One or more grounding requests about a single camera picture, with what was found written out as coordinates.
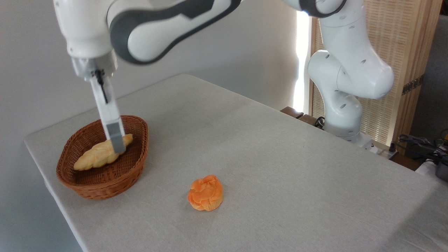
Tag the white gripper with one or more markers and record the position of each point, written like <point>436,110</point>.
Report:
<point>106,101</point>

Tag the long braided bread loaf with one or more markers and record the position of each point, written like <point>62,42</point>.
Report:
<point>94,157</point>

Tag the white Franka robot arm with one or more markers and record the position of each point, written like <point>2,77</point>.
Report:
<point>157,31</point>

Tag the brown wicker basket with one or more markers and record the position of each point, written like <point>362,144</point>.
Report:
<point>101,175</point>

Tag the round orange bread bun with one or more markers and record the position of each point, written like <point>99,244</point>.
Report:
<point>205,193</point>

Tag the grey tablecloth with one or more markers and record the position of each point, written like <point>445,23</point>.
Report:
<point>280,182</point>

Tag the dark brown wooden furniture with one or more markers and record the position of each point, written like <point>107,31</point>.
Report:
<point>292,112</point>

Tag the dark metal screen hinge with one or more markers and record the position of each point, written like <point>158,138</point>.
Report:
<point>413,85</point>

